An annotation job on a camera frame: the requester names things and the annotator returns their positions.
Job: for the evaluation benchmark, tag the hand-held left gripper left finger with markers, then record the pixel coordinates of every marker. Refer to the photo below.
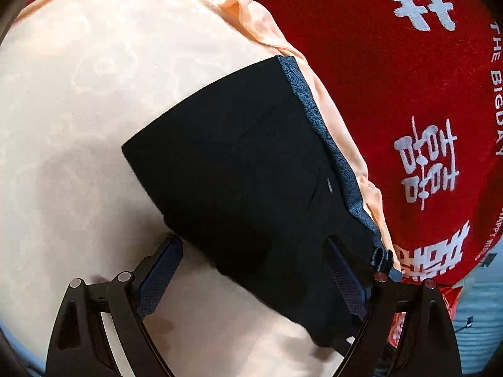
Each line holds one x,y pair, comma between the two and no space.
157,279

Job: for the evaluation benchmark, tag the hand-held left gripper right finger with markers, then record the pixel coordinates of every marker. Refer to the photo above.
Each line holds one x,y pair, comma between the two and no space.
346,279

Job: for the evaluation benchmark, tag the black pants with blue stripes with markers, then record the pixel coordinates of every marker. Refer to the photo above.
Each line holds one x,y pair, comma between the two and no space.
235,172

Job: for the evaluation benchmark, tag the red blanket with white print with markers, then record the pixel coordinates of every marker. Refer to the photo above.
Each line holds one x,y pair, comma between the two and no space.
373,86

